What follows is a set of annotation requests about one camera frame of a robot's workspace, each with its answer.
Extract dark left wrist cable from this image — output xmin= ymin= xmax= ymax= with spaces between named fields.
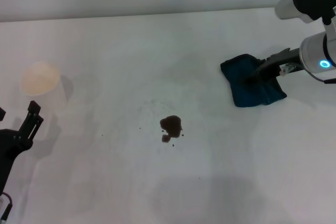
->
xmin=0 ymin=193 xmax=14 ymax=221

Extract blue rag with black trim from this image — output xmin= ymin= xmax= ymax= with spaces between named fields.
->
xmin=219 ymin=54 xmax=288 ymax=108

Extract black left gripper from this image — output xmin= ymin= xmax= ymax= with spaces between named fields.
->
xmin=0 ymin=100 xmax=44 ymax=196

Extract right wrist cable silver plugs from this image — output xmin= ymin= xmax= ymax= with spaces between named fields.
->
xmin=279 ymin=63 xmax=336 ymax=84

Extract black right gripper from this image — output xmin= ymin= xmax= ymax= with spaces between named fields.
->
xmin=239 ymin=47 xmax=301 ymax=86

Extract black water stain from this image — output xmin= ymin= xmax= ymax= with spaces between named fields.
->
xmin=159 ymin=115 xmax=184 ymax=147

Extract white plastic cup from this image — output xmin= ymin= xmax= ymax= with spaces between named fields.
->
xmin=20 ymin=61 xmax=68 ymax=141

